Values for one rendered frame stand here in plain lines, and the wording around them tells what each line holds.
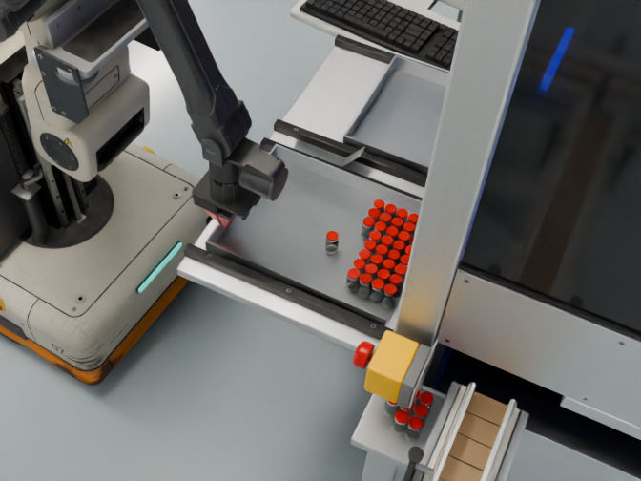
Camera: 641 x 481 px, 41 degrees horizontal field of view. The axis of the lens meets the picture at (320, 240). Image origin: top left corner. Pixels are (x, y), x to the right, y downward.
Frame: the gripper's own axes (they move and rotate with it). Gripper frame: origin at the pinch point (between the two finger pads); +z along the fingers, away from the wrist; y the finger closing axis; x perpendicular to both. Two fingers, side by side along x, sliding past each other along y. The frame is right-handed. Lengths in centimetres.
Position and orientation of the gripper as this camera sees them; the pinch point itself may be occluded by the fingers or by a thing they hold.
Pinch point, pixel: (227, 223)
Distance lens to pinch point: 150.6
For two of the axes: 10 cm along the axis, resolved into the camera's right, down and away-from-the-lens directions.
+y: 8.9, 4.0, -2.0
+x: 4.4, -7.1, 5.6
